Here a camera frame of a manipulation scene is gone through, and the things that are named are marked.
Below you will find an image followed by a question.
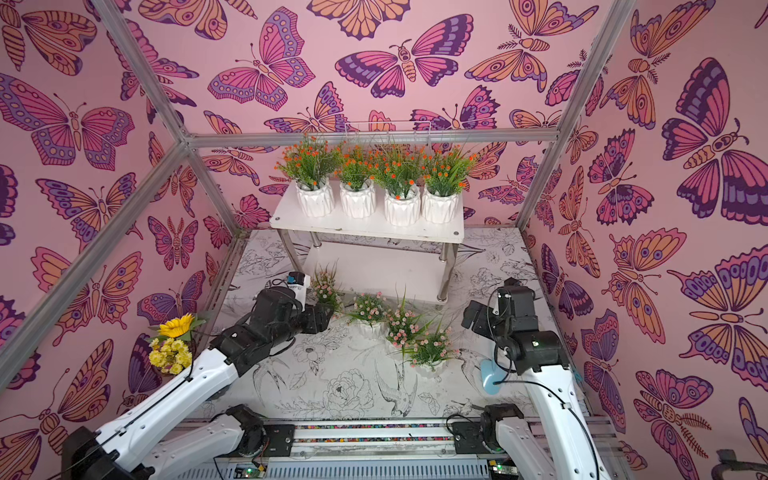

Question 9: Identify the light blue garden trowel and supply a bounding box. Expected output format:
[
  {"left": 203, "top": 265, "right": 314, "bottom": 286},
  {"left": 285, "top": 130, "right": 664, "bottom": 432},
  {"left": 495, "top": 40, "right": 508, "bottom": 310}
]
[{"left": 480, "top": 359, "right": 507, "bottom": 395}]

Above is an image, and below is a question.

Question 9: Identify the white two-tier rack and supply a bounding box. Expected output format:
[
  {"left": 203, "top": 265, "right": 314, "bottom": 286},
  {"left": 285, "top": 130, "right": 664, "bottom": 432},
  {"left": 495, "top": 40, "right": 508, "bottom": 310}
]
[{"left": 270, "top": 184, "right": 464, "bottom": 304}]

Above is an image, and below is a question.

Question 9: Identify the orange potted plant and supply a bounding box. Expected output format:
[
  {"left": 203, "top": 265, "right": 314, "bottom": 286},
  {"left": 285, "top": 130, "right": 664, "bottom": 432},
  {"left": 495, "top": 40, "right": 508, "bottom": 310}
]
[
  {"left": 372, "top": 145, "right": 421, "bottom": 227},
  {"left": 276, "top": 136, "right": 342, "bottom": 218},
  {"left": 421, "top": 147, "right": 476, "bottom": 224},
  {"left": 336, "top": 145, "right": 376, "bottom": 220}
]

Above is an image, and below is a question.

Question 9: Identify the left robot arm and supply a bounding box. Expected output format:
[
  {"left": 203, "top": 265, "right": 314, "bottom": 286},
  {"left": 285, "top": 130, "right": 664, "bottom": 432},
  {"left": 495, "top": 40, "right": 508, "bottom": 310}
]
[{"left": 57, "top": 285, "right": 333, "bottom": 479}]

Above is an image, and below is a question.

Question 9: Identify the sunflower bouquet in vase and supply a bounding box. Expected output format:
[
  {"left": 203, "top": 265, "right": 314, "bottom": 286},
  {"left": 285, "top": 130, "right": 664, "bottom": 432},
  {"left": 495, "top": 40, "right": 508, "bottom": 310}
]
[{"left": 148, "top": 313, "right": 205, "bottom": 376}]

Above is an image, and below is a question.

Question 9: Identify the pink potted plant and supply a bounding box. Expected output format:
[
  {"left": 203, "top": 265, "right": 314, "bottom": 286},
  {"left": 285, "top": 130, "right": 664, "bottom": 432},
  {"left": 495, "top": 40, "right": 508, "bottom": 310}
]
[
  {"left": 311, "top": 266, "right": 343, "bottom": 313},
  {"left": 386, "top": 297, "right": 426, "bottom": 355},
  {"left": 347, "top": 292, "right": 389, "bottom": 340},
  {"left": 404, "top": 327, "right": 459, "bottom": 378}
]

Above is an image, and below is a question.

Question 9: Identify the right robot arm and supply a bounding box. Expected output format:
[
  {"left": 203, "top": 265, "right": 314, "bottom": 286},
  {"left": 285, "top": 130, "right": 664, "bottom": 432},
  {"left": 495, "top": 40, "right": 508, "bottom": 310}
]
[{"left": 462, "top": 278, "right": 611, "bottom": 479}]

